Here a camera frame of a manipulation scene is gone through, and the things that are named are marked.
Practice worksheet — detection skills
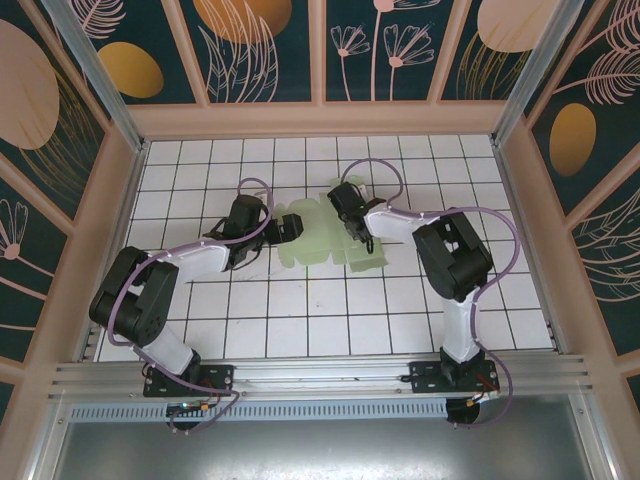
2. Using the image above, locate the aluminium frame post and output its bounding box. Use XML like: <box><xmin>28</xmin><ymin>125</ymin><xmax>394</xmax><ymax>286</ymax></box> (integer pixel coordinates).
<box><xmin>489</xmin><ymin>0</ymin><xmax>584</xmax><ymax>146</ymax></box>
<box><xmin>42</xmin><ymin>0</ymin><xmax>149</xmax><ymax>154</ymax></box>

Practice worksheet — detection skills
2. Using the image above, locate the left arm base wiring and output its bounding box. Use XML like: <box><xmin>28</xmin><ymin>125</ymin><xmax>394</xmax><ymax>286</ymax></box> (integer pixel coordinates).
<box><xmin>167</xmin><ymin>399</ymin><xmax>221</xmax><ymax>419</ymax></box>

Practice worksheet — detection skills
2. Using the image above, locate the aluminium mounting rail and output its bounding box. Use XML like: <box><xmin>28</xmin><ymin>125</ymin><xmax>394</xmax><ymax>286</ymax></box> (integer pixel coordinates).
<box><xmin>47</xmin><ymin>354</ymin><xmax>596</xmax><ymax>401</ymax></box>

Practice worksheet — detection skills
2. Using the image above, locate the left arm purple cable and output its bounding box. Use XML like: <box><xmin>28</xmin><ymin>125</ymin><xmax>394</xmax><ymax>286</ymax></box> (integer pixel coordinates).
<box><xmin>107</xmin><ymin>177</ymin><xmax>275</xmax><ymax>436</ymax></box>

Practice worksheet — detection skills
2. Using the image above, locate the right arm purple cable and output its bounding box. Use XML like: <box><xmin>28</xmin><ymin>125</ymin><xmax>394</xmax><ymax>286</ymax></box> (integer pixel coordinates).
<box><xmin>342</xmin><ymin>158</ymin><xmax>519</xmax><ymax>430</ymax></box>

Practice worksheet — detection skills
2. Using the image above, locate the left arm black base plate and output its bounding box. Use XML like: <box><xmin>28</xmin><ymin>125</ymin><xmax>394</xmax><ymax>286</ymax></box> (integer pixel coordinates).
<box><xmin>143</xmin><ymin>364</ymin><xmax>236</xmax><ymax>399</ymax></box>

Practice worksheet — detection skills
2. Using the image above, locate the grey metal sheet panel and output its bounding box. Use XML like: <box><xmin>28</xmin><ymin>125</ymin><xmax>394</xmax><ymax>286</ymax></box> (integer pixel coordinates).
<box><xmin>29</xmin><ymin>419</ymin><xmax>614</xmax><ymax>480</ymax></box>

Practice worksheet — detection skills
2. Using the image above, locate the slotted grey cable duct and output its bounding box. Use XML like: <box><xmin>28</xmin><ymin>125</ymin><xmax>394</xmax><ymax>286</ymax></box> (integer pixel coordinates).
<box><xmin>69</xmin><ymin>397</ymin><xmax>449</xmax><ymax>421</ymax></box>

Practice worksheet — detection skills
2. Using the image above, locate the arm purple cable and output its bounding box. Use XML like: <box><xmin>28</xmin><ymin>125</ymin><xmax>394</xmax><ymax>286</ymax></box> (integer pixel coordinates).
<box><xmin>342</xmin><ymin>158</ymin><xmax>519</xmax><ymax>430</ymax></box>
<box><xmin>107</xmin><ymin>177</ymin><xmax>275</xmax><ymax>436</ymax></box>

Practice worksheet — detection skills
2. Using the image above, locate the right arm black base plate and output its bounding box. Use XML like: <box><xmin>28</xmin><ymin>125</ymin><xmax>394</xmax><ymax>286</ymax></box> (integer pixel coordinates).
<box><xmin>408</xmin><ymin>360</ymin><xmax>501</xmax><ymax>396</ymax></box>

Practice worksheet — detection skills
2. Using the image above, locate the light green cloth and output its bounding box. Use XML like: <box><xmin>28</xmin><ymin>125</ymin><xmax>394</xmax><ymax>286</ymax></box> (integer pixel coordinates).
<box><xmin>272</xmin><ymin>174</ymin><xmax>389</xmax><ymax>275</ymax></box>

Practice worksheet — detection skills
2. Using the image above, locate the right arm base wiring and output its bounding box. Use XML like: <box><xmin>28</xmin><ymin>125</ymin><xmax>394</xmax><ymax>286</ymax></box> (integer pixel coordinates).
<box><xmin>447</xmin><ymin>374</ymin><xmax>501</xmax><ymax>409</ymax></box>

